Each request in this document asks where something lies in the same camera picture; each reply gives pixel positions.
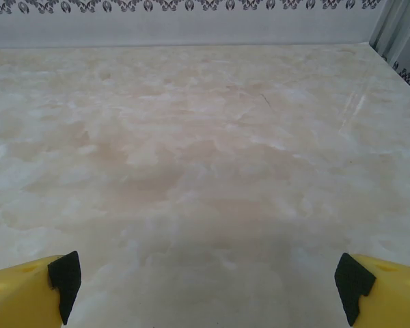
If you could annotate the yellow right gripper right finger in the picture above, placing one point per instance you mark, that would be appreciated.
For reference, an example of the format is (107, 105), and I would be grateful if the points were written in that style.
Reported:
(393, 297)

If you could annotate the aluminium frame rear post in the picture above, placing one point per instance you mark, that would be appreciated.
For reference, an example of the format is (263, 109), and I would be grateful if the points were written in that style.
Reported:
(386, 30)

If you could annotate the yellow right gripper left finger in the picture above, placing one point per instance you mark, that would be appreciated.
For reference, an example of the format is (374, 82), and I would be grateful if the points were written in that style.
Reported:
(20, 297)

